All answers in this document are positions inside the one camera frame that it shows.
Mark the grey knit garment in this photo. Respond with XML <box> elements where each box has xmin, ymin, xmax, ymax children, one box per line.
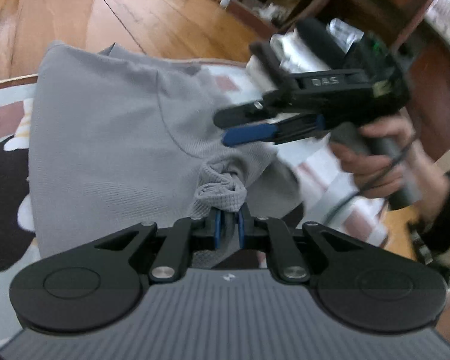
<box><xmin>29</xmin><ymin>42</ymin><xmax>303</xmax><ymax>257</ymax></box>

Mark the black sleeve forearm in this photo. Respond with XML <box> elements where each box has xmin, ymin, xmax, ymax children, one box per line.
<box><xmin>408</xmin><ymin>171</ymin><xmax>450</xmax><ymax>270</ymax></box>

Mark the person's right hand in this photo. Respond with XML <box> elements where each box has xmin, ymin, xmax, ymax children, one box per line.
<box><xmin>328</xmin><ymin>114</ymin><xmax>450</xmax><ymax>224</ymax></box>

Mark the patterned play mat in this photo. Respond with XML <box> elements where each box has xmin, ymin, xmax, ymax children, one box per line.
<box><xmin>0</xmin><ymin>58</ymin><xmax>391</xmax><ymax>346</ymax></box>

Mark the black cable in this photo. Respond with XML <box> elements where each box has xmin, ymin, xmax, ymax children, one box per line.
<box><xmin>323</xmin><ymin>130</ymin><xmax>417</xmax><ymax>226</ymax></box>

